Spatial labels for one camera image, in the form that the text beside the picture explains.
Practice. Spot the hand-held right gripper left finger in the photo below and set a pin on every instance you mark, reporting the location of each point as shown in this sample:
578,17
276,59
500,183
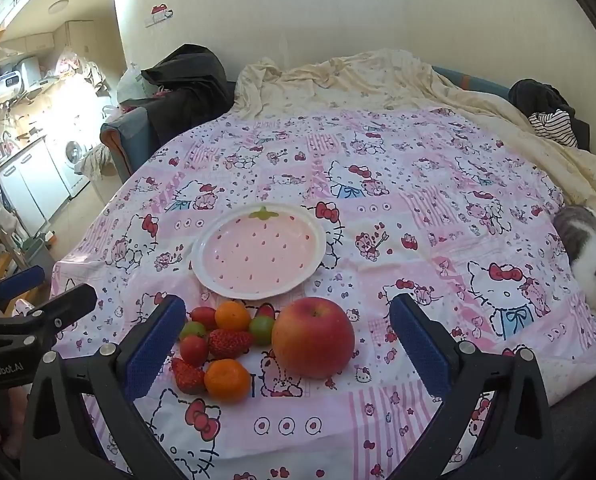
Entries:
155,347

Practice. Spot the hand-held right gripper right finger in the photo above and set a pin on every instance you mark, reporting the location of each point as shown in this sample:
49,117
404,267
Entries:
420,352

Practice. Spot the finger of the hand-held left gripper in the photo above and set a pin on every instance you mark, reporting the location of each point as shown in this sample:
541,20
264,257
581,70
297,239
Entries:
20,280
70,305

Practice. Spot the green round fruit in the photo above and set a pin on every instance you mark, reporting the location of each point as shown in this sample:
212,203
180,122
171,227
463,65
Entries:
192,330
261,331

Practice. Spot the red strawberry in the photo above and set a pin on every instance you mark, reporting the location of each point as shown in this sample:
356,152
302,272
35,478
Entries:
229,343
186,376

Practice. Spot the small orange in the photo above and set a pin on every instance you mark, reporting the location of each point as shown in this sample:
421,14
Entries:
232,316
227,381

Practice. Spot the red apple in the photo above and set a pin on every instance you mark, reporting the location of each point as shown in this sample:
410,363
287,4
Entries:
314,337

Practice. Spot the pink strawberry pattern plate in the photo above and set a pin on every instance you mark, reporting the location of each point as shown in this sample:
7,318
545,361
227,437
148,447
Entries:
259,252

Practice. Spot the grey green bin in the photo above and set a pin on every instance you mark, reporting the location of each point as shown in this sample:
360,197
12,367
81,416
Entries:
38,250

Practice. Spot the white kitchen cabinet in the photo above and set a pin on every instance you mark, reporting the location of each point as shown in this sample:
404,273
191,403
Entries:
27,182

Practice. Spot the pink cartoon printed blanket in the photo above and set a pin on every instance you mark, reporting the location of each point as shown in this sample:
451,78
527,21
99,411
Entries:
428,220

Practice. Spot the white washing machine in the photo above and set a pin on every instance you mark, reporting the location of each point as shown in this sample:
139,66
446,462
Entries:
73,157

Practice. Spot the beige cloth by washing machine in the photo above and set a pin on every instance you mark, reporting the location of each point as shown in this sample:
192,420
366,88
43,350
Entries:
96,160

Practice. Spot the grey and white cat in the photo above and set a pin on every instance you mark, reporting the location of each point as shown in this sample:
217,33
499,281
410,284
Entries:
590,255

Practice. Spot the white water heater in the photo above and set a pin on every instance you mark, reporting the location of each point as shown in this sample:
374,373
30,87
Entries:
10,79

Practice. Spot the pink hanging bag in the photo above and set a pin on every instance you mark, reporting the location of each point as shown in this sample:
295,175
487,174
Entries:
67,63

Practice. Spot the white plastic bag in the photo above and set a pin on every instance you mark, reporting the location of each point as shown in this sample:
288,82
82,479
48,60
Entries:
130,82

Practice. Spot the black jacket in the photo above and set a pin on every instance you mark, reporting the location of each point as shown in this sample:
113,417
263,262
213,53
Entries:
190,82

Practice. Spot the black and white striped shirt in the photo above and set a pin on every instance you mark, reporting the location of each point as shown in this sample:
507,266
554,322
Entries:
555,127

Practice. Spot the round ceiling lamp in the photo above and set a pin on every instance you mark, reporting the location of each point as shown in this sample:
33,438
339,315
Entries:
57,7

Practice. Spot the cream floral bed sheet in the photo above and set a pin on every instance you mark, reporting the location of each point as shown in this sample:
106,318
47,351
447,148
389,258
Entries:
378,80

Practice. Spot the black striped clothing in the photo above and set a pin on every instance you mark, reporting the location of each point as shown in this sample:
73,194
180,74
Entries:
538,95

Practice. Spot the wall socket with red decoration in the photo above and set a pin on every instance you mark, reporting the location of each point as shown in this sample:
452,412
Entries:
160,14

